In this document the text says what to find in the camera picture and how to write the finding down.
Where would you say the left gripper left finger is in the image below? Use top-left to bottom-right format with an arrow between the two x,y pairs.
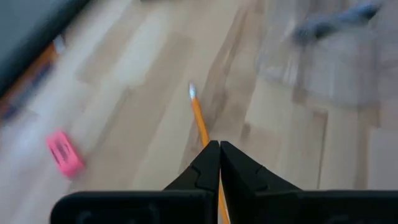
50,139 -> 221,224

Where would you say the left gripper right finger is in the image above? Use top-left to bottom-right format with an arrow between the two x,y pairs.
220,141 -> 398,224

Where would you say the orange wooden pencil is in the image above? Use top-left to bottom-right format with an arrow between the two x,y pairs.
0,34 -> 65,121
188,82 -> 231,224

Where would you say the pink eraser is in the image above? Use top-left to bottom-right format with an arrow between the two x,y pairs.
45,129 -> 86,179

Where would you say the clear plastic bin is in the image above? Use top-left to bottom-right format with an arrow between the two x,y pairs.
256,0 -> 398,131

